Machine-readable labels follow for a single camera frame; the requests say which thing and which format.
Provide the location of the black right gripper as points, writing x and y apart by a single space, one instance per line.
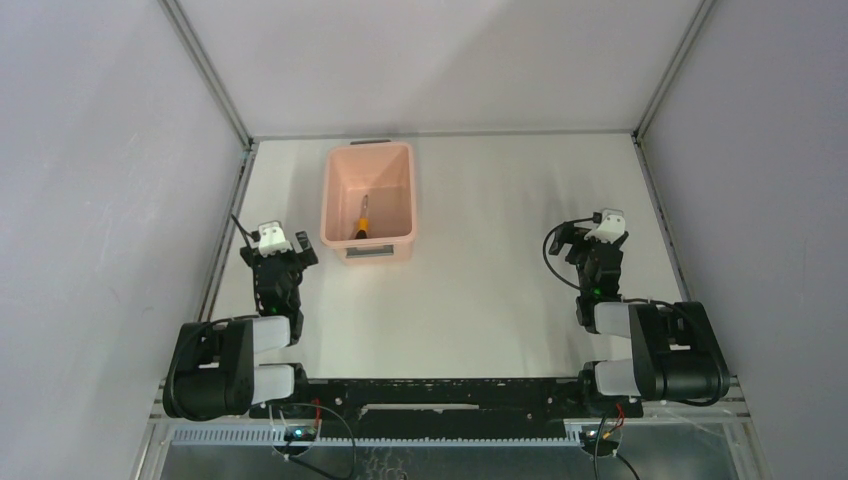
570 233

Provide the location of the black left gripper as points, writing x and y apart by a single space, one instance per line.
279 259

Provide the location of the yellow black handled screwdriver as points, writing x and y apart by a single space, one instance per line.
362 228

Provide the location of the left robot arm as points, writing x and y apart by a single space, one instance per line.
213 371

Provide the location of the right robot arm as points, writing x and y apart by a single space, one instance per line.
675 355

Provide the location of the pink plastic bin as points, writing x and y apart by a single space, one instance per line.
369 208

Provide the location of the left base wiring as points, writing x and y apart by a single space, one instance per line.
311 430

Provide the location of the base wiring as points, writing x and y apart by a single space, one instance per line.
311 430
606 437

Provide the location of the right base wiring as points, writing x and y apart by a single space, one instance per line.
606 437

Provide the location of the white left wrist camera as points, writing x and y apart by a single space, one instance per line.
272 239

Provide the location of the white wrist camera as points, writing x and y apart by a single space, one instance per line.
272 239
609 226

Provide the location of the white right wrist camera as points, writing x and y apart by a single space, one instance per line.
609 226

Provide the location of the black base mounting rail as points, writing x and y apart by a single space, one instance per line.
445 409

